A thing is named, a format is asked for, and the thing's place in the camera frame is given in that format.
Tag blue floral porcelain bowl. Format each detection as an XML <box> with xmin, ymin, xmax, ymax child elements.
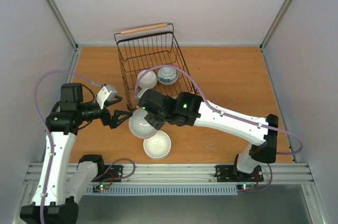
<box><xmin>157</xmin><ymin>67</ymin><xmax>179</xmax><ymax>85</ymax></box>

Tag aluminium mounting rail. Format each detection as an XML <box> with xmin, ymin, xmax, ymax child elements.
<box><xmin>24</xmin><ymin>162</ymin><xmax>315</xmax><ymax>185</ymax></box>

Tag grey scale pattern bowl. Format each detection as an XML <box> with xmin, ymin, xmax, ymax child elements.
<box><xmin>128</xmin><ymin>108</ymin><xmax>157</xmax><ymax>139</ymax></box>

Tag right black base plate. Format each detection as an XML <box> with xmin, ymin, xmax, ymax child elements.
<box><xmin>213</xmin><ymin>165</ymin><xmax>264</xmax><ymax>182</ymax></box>

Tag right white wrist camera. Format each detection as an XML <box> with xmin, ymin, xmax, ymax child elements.
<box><xmin>135</xmin><ymin>88</ymin><xmax>148</xmax><ymax>102</ymax></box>

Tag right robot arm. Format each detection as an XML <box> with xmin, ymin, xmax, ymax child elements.
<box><xmin>137</xmin><ymin>89</ymin><xmax>279</xmax><ymax>180</ymax></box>

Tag blue slotted cable duct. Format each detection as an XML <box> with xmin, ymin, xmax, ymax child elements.
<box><xmin>84</xmin><ymin>184</ymin><xmax>238</xmax><ymax>197</ymax></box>

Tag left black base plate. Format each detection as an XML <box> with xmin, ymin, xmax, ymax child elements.
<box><xmin>93</xmin><ymin>165</ymin><xmax>123</xmax><ymax>182</ymax></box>

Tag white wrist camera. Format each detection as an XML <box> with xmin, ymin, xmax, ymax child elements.
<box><xmin>135</xmin><ymin>88</ymin><xmax>148</xmax><ymax>102</ymax></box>
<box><xmin>96</xmin><ymin>85</ymin><xmax>117</xmax><ymax>109</ymax></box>

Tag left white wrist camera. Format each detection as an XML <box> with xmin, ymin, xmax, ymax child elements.
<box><xmin>96</xmin><ymin>85</ymin><xmax>117</xmax><ymax>109</ymax></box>

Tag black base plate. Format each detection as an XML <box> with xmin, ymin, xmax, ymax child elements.
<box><xmin>213</xmin><ymin>165</ymin><xmax>264</xmax><ymax>182</ymax></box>
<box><xmin>93</xmin><ymin>165</ymin><xmax>123</xmax><ymax>182</ymax></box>

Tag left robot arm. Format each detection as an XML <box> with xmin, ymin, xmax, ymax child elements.
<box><xmin>20</xmin><ymin>83</ymin><xmax>132</xmax><ymax>223</ymax></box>

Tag black wire dish rack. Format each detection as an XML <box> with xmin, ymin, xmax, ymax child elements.
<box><xmin>114</xmin><ymin>23</ymin><xmax>189</xmax><ymax>111</ymax></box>

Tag plain white bowl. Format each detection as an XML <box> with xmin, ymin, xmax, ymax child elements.
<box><xmin>138</xmin><ymin>70</ymin><xmax>157</xmax><ymax>89</ymax></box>

